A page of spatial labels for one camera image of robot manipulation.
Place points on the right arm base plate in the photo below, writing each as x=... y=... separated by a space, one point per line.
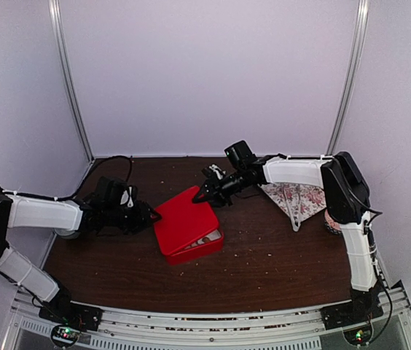
x=357 y=328

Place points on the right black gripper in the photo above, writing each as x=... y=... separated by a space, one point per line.
x=215 y=192

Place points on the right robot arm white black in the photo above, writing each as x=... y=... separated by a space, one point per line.
x=347 y=201

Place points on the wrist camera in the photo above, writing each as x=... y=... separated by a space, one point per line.
x=213 y=172
x=129 y=196

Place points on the front aluminium rail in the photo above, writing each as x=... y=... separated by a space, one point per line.
x=297 y=328

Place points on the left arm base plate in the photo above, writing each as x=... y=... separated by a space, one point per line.
x=70 y=326

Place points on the aluminium frame post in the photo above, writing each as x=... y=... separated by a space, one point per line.
x=57 y=26
x=359 y=35

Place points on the metal serving tongs white handle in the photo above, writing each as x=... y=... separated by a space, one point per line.
x=292 y=200

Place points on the pale green ceramic bowl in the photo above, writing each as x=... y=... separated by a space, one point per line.
x=66 y=234

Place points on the red patterned small bowl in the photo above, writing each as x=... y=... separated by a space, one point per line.
x=332 y=226

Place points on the red tin lid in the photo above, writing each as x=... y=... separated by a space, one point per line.
x=183 y=222

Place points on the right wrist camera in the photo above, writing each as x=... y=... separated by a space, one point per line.
x=213 y=172

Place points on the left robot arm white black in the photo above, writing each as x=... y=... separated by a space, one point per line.
x=113 y=204

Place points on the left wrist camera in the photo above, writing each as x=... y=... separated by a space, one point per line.
x=129 y=196

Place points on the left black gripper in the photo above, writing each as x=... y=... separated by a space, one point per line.
x=143 y=219

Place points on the floral rectangular tray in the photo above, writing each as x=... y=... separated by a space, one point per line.
x=312 y=198

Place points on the red square tin box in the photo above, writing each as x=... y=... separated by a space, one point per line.
x=209 y=244

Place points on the right aluminium frame post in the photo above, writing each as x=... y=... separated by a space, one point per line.
x=359 y=35

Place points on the left aluminium frame post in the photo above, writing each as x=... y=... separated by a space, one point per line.
x=57 y=26

